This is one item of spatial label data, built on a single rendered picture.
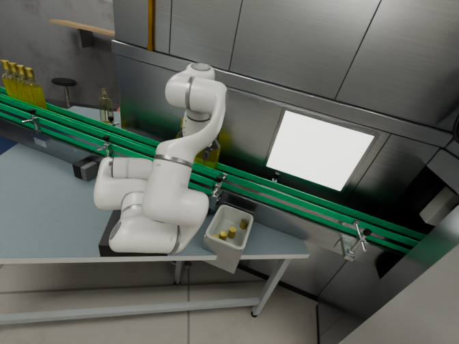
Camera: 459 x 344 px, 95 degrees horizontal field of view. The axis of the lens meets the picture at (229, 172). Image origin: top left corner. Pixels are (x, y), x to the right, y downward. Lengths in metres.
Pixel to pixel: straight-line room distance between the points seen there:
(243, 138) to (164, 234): 0.73
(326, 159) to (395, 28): 0.55
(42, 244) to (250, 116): 1.00
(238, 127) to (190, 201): 0.72
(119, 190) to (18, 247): 0.52
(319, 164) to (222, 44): 0.73
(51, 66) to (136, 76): 3.12
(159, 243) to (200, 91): 0.35
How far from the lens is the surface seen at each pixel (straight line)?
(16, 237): 1.14
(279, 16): 1.08
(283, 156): 1.13
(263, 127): 1.09
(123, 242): 0.52
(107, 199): 0.68
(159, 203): 0.44
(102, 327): 1.68
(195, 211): 0.46
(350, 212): 1.20
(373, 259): 1.28
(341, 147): 1.12
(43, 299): 1.86
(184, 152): 0.45
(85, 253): 1.01
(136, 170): 0.75
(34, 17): 4.38
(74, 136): 1.40
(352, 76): 1.08
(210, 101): 0.49
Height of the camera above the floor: 1.53
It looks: 32 degrees down
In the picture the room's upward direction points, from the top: 14 degrees clockwise
